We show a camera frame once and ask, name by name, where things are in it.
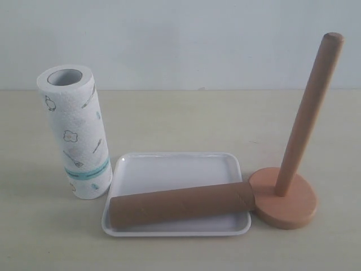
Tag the brown cardboard tube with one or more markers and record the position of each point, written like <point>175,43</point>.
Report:
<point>180,204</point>

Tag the wooden paper towel holder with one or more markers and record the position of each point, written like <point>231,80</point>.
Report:
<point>283,198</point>

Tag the printed white paper towel roll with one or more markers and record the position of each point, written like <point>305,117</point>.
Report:
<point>70,99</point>

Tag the white rectangular plastic tray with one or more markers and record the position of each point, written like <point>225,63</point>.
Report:
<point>144,172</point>

